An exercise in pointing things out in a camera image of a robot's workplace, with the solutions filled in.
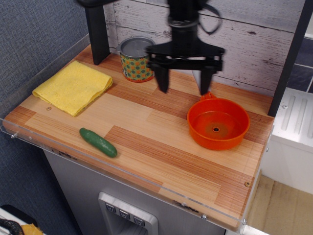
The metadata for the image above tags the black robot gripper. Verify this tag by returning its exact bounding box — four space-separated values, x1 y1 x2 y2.
146 21 225 95

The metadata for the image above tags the red pan with grey handle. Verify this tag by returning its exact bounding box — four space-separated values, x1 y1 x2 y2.
187 90 250 150

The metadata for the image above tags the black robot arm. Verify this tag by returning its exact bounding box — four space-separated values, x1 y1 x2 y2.
146 0 225 95

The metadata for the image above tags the patterned tin can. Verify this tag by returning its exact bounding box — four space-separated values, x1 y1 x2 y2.
116 37 155 83

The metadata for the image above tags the green toy cucumber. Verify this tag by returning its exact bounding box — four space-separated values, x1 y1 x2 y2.
79 128 118 158

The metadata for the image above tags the yellow folded cloth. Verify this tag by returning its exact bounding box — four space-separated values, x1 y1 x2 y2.
32 61 113 117

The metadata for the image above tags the white ribbed appliance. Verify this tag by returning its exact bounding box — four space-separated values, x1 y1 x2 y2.
261 88 313 193

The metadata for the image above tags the grey cabinet with dispenser panel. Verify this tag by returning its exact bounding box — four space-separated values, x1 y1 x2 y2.
45 150 226 235

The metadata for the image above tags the yellow object at corner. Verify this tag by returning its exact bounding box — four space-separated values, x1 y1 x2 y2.
21 224 44 235

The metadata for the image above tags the black braided cable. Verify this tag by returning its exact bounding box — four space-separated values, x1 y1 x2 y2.
75 0 120 8

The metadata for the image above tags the black right upright post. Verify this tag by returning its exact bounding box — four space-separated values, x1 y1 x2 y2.
268 0 313 117

